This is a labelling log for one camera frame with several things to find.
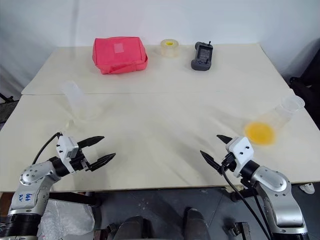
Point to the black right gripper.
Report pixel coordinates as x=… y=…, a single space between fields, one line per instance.
x=228 y=162

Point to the black chair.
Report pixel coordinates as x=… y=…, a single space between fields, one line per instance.
x=306 y=82

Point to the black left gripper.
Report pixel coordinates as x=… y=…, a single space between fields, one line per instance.
x=80 y=163

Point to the crumpled clear plastic bag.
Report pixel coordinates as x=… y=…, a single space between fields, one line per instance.
x=65 y=220

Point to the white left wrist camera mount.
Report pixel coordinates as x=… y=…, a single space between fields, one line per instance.
x=65 y=147

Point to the large clear plastic flask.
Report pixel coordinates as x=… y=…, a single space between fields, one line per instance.
x=261 y=132

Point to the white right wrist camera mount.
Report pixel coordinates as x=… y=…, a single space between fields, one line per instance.
x=241 y=147

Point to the dark rounded shape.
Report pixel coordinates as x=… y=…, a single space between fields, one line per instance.
x=196 y=225
x=135 y=228

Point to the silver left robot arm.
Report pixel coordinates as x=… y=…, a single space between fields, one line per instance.
x=32 y=175

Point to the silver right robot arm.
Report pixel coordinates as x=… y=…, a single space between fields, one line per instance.
x=275 y=182

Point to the grey handheld remote controller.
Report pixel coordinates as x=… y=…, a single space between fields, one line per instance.
x=202 y=57

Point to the red fabric pouch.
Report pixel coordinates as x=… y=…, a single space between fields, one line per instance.
x=120 y=55

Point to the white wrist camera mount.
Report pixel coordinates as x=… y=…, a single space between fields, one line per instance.
x=241 y=147
x=65 y=147

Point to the small clear plastic flask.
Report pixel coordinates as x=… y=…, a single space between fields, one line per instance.
x=76 y=102

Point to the clear tape roll yellow core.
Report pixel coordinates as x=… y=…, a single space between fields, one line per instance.
x=171 y=50

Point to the small white object under table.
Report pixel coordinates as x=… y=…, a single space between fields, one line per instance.
x=308 y=188

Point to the black table bracket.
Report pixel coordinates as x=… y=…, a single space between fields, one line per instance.
x=75 y=198
x=237 y=193

